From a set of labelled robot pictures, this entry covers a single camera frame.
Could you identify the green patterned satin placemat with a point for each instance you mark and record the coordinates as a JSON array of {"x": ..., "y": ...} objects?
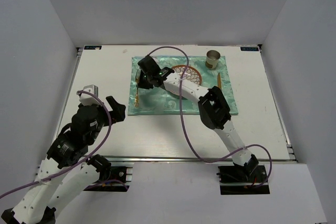
[{"x": 158, "y": 101}]

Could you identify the gold fork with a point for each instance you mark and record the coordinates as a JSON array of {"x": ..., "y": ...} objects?
[{"x": 137, "y": 80}]

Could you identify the white metal cup cork base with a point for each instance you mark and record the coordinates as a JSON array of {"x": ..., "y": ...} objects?
[{"x": 212, "y": 59}]

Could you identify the left blue table label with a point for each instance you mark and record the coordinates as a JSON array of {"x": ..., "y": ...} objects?
[{"x": 92, "y": 47}]

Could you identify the gold knife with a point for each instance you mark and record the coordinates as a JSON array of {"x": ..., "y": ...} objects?
[{"x": 219, "y": 84}]

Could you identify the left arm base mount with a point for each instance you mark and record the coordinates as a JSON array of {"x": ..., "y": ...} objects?
[{"x": 115, "y": 176}]

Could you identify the brown rimmed patterned plate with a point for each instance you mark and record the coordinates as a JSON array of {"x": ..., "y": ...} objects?
[{"x": 191, "y": 74}]

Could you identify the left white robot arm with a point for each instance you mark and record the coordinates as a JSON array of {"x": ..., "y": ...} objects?
[{"x": 49, "y": 196}]

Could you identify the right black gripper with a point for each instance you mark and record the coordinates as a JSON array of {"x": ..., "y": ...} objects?
[{"x": 142, "y": 84}]

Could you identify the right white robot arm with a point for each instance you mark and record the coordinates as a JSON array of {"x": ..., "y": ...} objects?
[{"x": 212, "y": 105}]

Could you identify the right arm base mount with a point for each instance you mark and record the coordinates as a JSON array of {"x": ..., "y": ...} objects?
[{"x": 234, "y": 182}]

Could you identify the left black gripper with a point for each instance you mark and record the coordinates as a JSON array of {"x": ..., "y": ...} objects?
[{"x": 117, "y": 114}]

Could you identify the blue table label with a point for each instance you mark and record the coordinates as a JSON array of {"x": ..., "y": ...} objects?
[
  {"x": 92, "y": 47},
  {"x": 249, "y": 48}
]

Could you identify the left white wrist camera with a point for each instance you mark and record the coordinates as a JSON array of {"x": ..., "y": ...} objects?
[{"x": 88, "y": 95}]

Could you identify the right blue table label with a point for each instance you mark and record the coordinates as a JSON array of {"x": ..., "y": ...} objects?
[{"x": 249, "y": 48}]

